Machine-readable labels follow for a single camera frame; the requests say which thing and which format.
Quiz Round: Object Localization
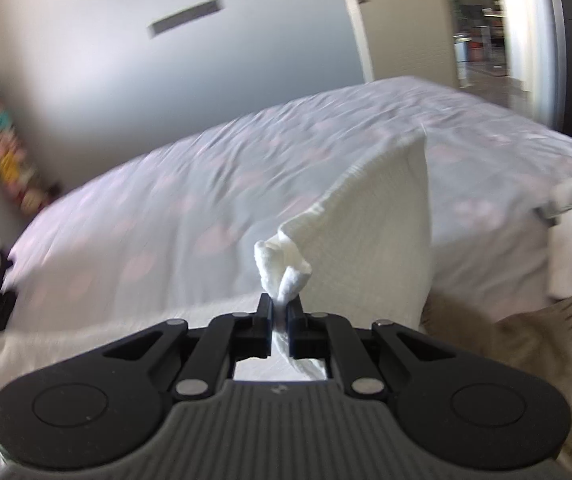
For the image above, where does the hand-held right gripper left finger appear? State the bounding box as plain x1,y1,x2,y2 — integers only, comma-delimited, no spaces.
86,292,273,402

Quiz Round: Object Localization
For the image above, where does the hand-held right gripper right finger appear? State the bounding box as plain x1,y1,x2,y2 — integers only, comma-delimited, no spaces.
286,294,473,402

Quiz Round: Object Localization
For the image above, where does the white muslin garment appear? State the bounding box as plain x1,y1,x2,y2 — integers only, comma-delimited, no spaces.
0,132,434,411

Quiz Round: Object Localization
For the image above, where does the white pink-dotted bed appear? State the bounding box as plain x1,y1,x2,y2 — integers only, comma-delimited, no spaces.
1,75,572,333

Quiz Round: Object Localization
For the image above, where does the beige striped garment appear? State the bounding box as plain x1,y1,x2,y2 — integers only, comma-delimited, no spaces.
418,287,572,476

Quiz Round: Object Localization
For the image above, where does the hanging column of plush toys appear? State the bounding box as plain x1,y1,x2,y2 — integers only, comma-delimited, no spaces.
0,70,62,211

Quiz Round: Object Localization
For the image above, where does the cream door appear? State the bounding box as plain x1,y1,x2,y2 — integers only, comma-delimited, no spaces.
333,0,467,88

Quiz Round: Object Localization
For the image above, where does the grey wall switch panel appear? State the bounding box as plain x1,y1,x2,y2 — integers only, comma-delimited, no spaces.
147,0,224,38

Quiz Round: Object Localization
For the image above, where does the white door frame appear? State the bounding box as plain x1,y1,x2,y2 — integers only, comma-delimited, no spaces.
491,0,567,126

